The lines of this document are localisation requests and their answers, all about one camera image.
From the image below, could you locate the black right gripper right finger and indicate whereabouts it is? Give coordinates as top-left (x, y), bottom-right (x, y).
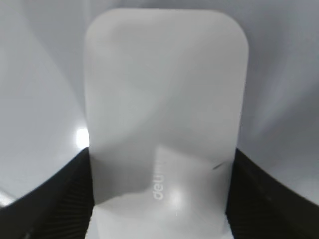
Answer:
top-left (226, 149), bottom-right (319, 239)

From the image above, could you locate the white whiteboard eraser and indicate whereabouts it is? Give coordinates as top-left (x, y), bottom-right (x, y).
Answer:
top-left (84, 8), bottom-right (249, 239)

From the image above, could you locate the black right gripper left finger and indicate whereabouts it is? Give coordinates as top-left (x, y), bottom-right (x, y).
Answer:
top-left (0, 148), bottom-right (95, 239)

